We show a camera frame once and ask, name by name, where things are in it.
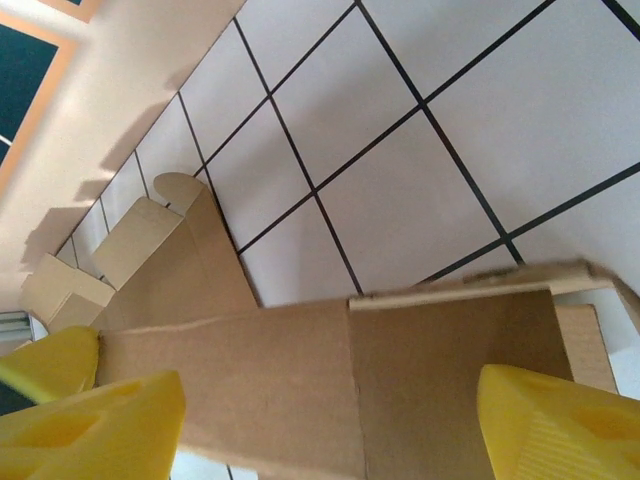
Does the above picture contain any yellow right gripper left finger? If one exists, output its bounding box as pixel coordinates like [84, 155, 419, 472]
[0, 369, 187, 480]

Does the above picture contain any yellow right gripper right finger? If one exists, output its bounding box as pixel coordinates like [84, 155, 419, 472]
[477, 363, 640, 480]

